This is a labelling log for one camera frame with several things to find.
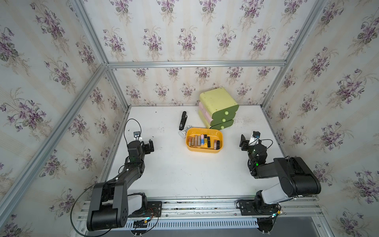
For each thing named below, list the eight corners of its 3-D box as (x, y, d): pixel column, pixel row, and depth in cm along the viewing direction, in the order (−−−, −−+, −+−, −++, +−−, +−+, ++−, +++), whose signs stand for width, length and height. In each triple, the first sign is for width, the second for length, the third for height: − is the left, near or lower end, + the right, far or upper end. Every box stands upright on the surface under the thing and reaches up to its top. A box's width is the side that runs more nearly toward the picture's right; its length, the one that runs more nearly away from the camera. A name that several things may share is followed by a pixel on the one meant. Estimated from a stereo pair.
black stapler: (179, 130, 107) (179, 126, 103) (183, 114, 117) (183, 110, 113) (184, 130, 107) (184, 126, 103) (187, 115, 117) (187, 111, 113)
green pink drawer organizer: (210, 135, 104) (214, 115, 87) (197, 115, 117) (199, 93, 100) (232, 127, 109) (240, 106, 92) (218, 108, 122) (223, 87, 104)
